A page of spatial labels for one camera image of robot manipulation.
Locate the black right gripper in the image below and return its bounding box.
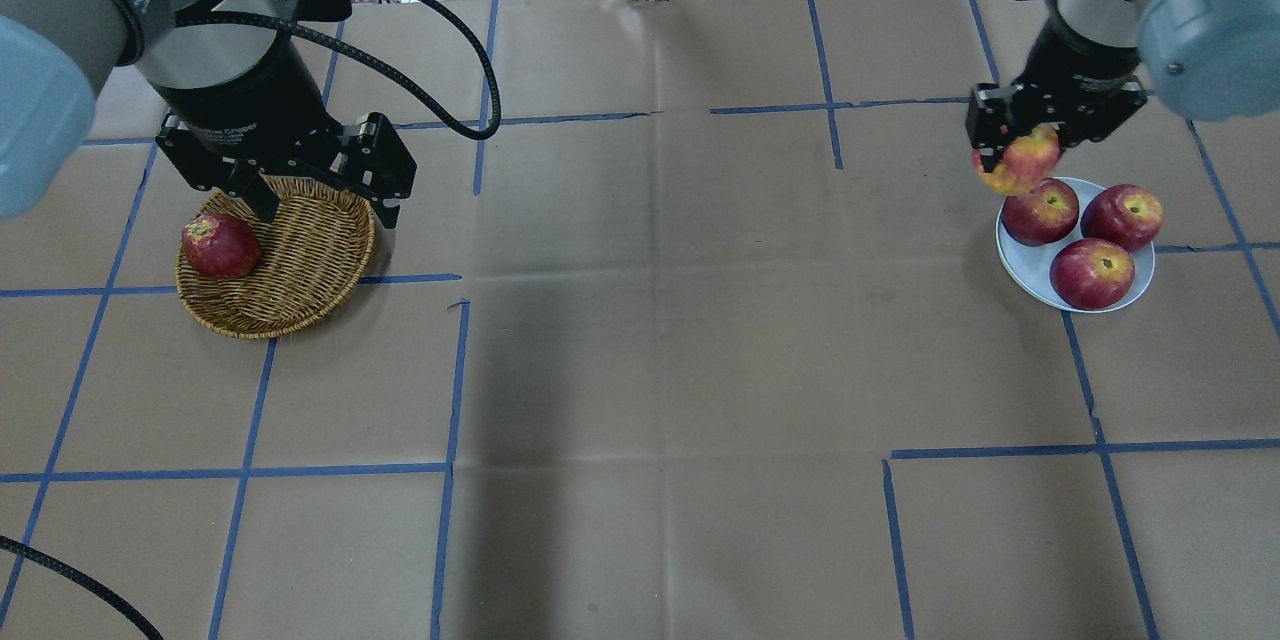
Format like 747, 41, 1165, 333
964, 15, 1149, 172

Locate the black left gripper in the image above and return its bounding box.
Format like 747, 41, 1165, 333
155, 46, 417, 229

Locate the red yellow apple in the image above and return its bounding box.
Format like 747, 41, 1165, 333
972, 122, 1062, 195

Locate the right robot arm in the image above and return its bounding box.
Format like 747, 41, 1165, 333
965, 0, 1279, 174

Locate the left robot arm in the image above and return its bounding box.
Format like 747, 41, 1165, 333
1, 0, 416, 229

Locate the red apple on plate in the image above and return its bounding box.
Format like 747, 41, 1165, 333
998, 178, 1082, 247
1050, 238, 1137, 311
1080, 184, 1165, 252

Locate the woven wicker basket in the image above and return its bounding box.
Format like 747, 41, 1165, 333
175, 178, 379, 340

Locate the red apple in basket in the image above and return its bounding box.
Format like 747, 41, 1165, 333
180, 212, 262, 279

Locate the red apple on plate back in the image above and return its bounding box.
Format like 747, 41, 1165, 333
1080, 184, 1165, 252

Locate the light blue plate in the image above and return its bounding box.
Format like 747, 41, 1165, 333
996, 178, 1166, 314

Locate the red apple on plate front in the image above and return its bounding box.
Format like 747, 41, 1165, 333
1050, 238, 1137, 311

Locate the black camera cable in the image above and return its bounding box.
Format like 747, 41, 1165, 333
0, 0, 500, 640

